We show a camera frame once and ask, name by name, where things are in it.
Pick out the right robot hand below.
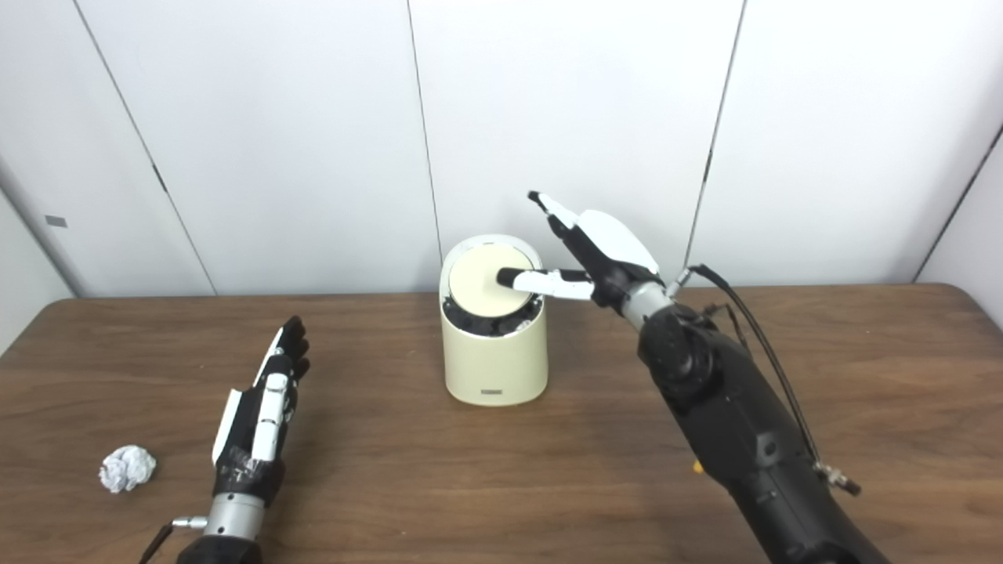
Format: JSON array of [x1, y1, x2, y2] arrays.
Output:
[[497, 190, 667, 310]]

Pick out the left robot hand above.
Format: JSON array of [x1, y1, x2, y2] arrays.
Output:
[[212, 316, 311, 506]]

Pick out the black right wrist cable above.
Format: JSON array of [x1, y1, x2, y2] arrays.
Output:
[[666, 264, 863, 496]]

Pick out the white paper ball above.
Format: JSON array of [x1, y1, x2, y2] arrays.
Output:
[[99, 445, 158, 494]]

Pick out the cream-colored lidded bin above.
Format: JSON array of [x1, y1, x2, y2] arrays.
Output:
[[439, 233, 549, 407]]

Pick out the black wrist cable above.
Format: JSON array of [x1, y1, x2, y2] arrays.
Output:
[[666, 264, 863, 496], [139, 515, 208, 564]]

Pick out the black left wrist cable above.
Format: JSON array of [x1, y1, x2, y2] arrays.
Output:
[[139, 515, 208, 564]]

